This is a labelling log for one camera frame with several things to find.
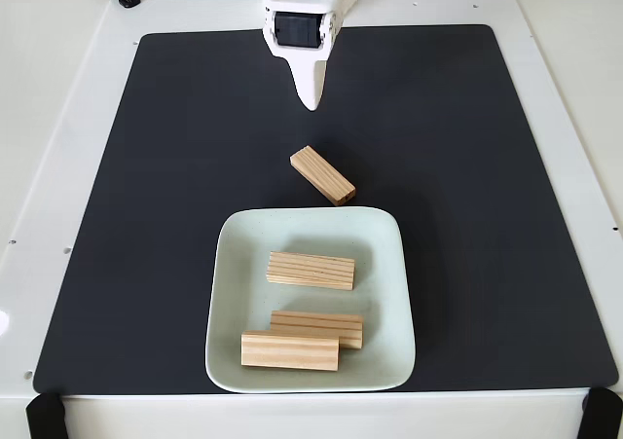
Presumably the grooved wooden block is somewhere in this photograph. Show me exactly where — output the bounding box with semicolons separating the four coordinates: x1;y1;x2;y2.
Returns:
270;310;365;350
239;330;341;372
289;145;357;207
266;250;356;292

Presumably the pale green square plate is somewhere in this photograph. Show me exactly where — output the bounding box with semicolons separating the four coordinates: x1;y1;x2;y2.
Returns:
203;206;418;394

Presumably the black table mat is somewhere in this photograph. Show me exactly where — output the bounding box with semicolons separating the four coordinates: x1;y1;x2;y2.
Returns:
32;23;620;395

